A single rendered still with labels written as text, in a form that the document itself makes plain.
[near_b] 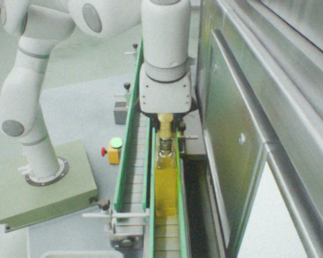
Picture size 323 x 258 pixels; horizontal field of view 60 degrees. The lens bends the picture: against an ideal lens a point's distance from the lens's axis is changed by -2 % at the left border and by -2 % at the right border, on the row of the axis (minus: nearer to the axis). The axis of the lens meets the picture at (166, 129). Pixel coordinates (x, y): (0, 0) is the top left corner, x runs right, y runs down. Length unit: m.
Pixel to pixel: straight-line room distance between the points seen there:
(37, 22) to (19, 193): 0.58
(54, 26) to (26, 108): 0.23
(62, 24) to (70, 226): 0.62
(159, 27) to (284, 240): 0.32
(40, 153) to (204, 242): 0.60
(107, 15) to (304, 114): 0.30
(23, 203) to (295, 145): 0.88
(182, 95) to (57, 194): 0.62
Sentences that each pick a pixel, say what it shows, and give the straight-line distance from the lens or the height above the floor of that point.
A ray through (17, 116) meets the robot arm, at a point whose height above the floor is 1.12.
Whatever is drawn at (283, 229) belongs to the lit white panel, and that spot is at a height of 1.28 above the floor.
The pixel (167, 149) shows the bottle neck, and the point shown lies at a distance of 0.66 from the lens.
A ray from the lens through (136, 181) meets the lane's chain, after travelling 0.92.
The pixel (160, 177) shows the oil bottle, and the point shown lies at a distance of 0.70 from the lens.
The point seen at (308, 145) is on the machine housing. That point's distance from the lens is 0.30.
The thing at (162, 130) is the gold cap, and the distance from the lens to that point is 0.62.
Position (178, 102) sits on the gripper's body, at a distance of 0.55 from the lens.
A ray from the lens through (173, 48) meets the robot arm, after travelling 0.45.
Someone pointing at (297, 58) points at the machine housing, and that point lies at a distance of 0.37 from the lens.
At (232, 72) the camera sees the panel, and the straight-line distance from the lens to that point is 0.55.
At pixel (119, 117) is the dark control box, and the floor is 0.79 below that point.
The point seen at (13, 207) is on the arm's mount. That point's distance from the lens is 1.04.
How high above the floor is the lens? 1.55
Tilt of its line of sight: 37 degrees down
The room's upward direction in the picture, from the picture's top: straight up
